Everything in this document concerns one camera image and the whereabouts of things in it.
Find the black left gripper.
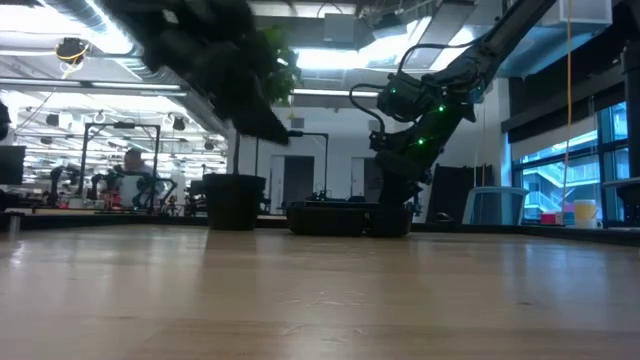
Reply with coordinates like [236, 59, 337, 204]
[192, 42, 293, 148]

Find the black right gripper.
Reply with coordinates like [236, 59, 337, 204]
[374, 102, 466, 206]

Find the black plastic tupperware container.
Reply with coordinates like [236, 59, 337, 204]
[286, 200, 416, 238]

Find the black panel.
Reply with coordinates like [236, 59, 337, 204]
[424, 163, 495, 224]

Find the green leafy indoor tree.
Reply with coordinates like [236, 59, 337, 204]
[230, 27, 304, 176]

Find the long tube ceiling light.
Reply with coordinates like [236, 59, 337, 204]
[291, 88, 381, 100]

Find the black plant pot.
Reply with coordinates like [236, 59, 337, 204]
[201, 172, 269, 232]

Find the grey bin with white rim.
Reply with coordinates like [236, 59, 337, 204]
[462, 186, 530, 226]

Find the person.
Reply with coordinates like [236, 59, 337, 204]
[117, 148, 167, 209]

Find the yellow cup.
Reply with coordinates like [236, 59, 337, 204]
[573, 199, 599, 229]

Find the black monitor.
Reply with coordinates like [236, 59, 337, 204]
[0, 145, 27, 186]

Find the small grey cylinder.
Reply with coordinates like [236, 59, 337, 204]
[4, 211, 25, 236]

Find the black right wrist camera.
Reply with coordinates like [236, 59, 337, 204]
[368, 130, 399, 153]

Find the black metal frame rig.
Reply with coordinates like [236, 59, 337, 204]
[255, 130, 330, 201]
[79, 122, 162, 209]

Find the black ceiling cable reel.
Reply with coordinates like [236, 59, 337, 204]
[54, 36, 92, 67]

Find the black vertical post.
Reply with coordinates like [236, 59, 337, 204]
[619, 42, 640, 226]

